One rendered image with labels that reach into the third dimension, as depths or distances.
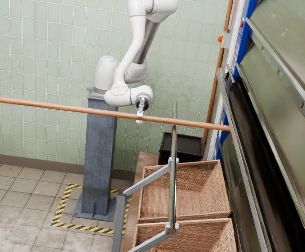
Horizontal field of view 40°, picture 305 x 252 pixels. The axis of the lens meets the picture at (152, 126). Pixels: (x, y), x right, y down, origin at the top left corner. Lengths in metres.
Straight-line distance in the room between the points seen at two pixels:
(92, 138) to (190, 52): 1.04
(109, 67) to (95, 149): 0.63
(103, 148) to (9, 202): 0.94
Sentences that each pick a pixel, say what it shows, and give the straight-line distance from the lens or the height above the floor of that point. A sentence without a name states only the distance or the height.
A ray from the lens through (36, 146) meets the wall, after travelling 3.94.
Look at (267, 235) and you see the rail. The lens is 1.18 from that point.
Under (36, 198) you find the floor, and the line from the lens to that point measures 3.66.
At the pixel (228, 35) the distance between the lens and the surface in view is 3.05.
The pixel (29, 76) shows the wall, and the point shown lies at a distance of 3.69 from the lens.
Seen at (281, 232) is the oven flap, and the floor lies 1.40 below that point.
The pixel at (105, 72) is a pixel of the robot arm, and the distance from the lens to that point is 2.93.
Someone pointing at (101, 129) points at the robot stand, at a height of 0.77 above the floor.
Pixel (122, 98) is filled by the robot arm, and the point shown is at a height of 1.18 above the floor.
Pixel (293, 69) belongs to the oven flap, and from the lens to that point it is 1.55.
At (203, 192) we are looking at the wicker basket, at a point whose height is 0.62.
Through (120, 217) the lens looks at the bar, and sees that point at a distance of 2.13.
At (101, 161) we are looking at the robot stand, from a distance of 3.19.
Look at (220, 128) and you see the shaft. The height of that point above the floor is 1.20.
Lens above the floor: 2.12
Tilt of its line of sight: 25 degrees down
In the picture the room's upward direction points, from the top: 8 degrees clockwise
